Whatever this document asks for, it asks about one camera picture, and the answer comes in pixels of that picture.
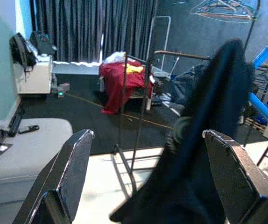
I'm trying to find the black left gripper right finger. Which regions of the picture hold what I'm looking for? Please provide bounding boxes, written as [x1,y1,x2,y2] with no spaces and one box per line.
[202,129,268,224]

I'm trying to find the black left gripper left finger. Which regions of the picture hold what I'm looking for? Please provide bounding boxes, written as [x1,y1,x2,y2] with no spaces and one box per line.
[12,129,94,224]

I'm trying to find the blue plastic hanger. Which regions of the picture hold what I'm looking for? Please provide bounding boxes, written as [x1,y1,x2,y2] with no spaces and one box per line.
[248,45,268,136]

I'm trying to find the dark navy garment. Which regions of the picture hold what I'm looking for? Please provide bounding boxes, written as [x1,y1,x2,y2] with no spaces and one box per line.
[109,38,256,224]

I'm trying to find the grey cushioned seat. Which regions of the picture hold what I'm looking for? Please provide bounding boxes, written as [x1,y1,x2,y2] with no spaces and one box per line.
[0,118,74,206]

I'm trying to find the black floor mat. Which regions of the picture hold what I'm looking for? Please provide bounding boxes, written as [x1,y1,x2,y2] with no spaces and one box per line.
[7,72,242,156]

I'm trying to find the black remote control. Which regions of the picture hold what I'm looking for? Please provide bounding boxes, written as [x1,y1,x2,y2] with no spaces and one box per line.
[18,125,40,134]

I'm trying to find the small grey device box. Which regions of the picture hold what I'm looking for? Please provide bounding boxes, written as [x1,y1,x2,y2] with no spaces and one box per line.
[56,83,71,98]

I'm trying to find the white side cabinet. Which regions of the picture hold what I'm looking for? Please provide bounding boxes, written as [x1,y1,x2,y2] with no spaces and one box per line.
[14,55,53,95]

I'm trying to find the red yellow-printed T-shirt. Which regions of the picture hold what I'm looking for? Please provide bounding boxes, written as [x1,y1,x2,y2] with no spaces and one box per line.
[99,59,153,115]

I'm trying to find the clear plastic bag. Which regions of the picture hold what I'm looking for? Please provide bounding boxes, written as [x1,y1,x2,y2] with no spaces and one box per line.
[103,51,127,63]

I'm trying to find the black hanging bag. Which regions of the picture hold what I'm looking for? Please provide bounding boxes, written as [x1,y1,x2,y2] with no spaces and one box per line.
[9,32,38,81]

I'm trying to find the black metal clothes rack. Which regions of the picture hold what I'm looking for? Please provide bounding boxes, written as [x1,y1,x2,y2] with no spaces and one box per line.
[113,50,212,196]

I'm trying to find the dark pleated curtain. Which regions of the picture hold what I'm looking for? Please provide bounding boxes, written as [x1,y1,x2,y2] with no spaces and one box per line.
[30,0,158,65]

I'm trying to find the coloured wire hangers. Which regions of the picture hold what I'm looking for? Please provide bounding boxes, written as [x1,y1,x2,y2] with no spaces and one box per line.
[190,0,257,23]

